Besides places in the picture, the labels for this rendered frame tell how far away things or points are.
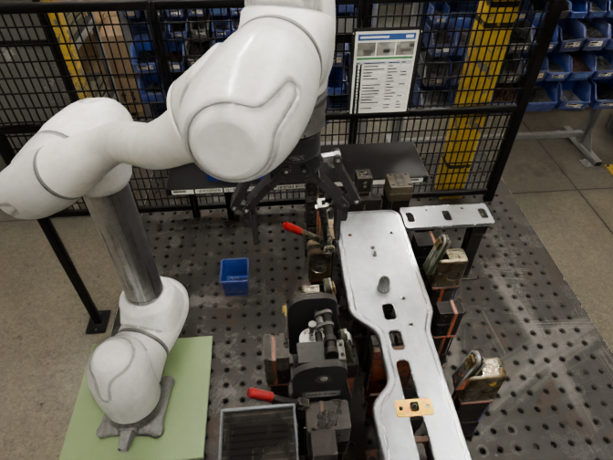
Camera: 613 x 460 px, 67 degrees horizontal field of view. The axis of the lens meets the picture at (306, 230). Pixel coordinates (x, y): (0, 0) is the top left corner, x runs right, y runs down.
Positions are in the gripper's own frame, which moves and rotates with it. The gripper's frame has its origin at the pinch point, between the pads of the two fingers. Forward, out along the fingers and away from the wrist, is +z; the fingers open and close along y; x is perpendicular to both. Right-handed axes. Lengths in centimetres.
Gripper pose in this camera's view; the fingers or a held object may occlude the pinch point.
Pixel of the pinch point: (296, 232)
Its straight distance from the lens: 77.0
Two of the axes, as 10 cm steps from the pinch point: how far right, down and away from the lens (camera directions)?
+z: 0.0, 7.2, 6.9
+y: 10.0, -0.6, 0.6
